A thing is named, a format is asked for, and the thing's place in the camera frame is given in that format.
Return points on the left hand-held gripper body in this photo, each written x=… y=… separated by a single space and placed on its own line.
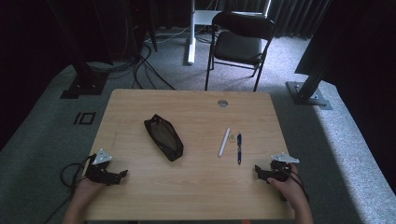
x=99 y=170

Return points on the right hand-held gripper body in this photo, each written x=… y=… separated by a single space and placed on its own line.
x=278 y=169

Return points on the person's right hand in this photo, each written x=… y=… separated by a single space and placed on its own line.
x=288 y=188

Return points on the person's left hand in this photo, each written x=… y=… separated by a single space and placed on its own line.
x=88 y=189

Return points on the dark blue pen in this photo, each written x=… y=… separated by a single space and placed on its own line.
x=239 y=148

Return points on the small beige eraser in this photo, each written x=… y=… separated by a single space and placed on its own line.
x=232 y=138

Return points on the white pen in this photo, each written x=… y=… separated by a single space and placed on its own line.
x=224 y=142

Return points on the black mesh pencil case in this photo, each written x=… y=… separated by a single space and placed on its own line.
x=164 y=138

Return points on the grey round table grommet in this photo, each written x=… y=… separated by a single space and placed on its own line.
x=222 y=103

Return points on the black metal stand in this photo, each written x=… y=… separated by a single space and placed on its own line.
x=311 y=84
x=82 y=68

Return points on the black folding chair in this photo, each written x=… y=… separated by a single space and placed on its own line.
x=238 y=46

